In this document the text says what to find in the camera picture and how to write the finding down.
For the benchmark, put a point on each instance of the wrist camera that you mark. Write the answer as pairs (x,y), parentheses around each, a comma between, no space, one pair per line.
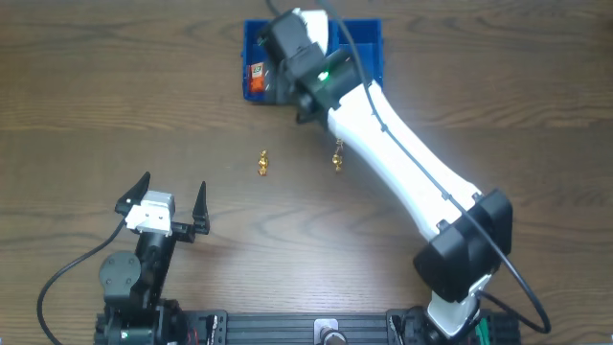
(316,29)
(151,213)

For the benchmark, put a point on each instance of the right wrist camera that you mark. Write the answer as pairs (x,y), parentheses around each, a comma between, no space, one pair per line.
(316,29)

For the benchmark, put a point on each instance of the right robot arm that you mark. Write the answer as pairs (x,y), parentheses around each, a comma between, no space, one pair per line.
(397,158)

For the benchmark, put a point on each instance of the blue tray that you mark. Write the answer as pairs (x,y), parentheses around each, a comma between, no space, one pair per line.
(371,57)

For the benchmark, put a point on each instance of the mounting rail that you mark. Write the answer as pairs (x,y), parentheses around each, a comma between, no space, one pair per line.
(278,328)

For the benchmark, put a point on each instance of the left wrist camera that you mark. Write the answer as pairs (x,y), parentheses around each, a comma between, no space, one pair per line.
(151,213)

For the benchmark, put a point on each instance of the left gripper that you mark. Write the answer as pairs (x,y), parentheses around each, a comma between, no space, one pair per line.
(183,232)

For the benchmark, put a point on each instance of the orange candy box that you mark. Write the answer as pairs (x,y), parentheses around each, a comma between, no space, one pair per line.
(257,79)

